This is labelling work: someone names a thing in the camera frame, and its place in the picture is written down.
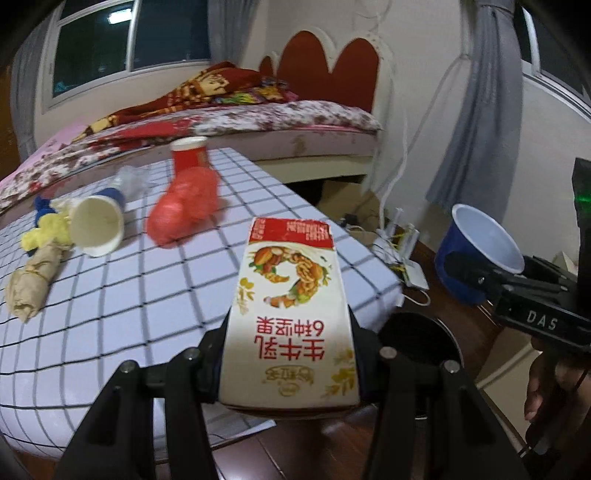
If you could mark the cream bed frame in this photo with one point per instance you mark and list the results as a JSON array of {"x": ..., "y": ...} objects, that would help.
[{"x": 323, "y": 159}]

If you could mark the white flat modem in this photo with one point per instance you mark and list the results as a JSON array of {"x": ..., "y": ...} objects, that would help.
[{"x": 415, "y": 276}]

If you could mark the red paper cup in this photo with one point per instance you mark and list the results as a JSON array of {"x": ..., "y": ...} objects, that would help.
[{"x": 189, "y": 159}]

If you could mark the white checkered tablecloth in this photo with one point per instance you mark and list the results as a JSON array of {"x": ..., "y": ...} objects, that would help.
[{"x": 138, "y": 300}]

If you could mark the red scalloped headboard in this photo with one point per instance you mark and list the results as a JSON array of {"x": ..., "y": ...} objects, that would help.
[{"x": 351, "y": 69}]

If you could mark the red printed blanket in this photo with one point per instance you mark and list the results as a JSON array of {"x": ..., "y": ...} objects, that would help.
[{"x": 203, "y": 87}]

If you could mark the person's right hand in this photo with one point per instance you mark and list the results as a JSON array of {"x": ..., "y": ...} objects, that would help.
[{"x": 542, "y": 383}]

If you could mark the white antenna router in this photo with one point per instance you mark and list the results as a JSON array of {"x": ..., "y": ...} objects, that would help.
[{"x": 404, "y": 235}]

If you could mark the blue paper cup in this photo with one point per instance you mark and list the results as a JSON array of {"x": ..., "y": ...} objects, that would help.
[
  {"x": 480, "y": 233},
  {"x": 97, "y": 226}
]

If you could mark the red mesh bag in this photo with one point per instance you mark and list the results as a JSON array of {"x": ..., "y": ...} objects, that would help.
[{"x": 180, "y": 207}]

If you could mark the black trash bin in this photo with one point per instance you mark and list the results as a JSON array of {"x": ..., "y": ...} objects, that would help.
[{"x": 415, "y": 337}]

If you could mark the beige paper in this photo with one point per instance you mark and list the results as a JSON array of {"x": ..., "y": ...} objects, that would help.
[{"x": 30, "y": 281}]

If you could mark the blue cloth scrap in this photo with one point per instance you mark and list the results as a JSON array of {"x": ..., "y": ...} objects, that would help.
[{"x": 42, "y": 206}]

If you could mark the clear plastic cup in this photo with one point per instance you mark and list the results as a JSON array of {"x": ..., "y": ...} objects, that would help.
[{"x": 131, "y": 182}]

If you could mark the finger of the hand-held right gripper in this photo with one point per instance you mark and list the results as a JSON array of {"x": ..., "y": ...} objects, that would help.
[
  {"x": 471, "y": 272},
  {"x": 549, "y": 267}
]

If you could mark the white and red milk carton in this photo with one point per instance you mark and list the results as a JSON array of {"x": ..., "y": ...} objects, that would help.
[{"x": 286, "y": 314}]

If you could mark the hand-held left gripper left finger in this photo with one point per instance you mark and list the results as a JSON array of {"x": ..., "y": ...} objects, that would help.
[{"x": 210, "y": 356}]

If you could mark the grey curtain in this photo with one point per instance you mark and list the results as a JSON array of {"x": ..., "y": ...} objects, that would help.
[{"x": 485, "y": 115}]

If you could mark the floral bed mattress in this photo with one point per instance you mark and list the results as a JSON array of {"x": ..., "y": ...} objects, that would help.
[{"x": 300, "y": 115}]

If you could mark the white framed window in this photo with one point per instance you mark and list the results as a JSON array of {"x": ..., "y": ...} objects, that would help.
[
  {"x": 558, "y": 50},
  {"x": 115, "y": 37}
]

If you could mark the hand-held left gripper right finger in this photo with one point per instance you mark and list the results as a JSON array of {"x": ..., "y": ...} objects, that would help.
[{"x": 368, "y": 365}]

